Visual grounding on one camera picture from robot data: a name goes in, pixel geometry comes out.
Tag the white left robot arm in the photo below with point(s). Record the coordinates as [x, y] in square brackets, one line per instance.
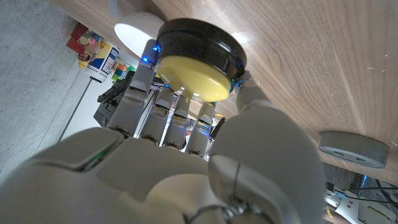
[367, 211]

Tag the yellow button with black base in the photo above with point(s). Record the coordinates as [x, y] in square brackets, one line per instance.
[192, 74]

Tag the white bowl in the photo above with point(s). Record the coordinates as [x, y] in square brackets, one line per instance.
[133, 31]

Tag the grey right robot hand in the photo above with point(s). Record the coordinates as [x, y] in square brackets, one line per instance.
[140, 180]

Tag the white wipes canister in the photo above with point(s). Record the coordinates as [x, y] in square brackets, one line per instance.
[101, 62]

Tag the clear cup with coloured pieces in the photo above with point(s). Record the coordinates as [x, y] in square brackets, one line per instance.
[89, 40]

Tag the grey duct tape roll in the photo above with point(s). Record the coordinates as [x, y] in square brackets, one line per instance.
[351, 146]

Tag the yellow squeeze bottle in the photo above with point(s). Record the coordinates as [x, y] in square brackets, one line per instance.
[83, 62]

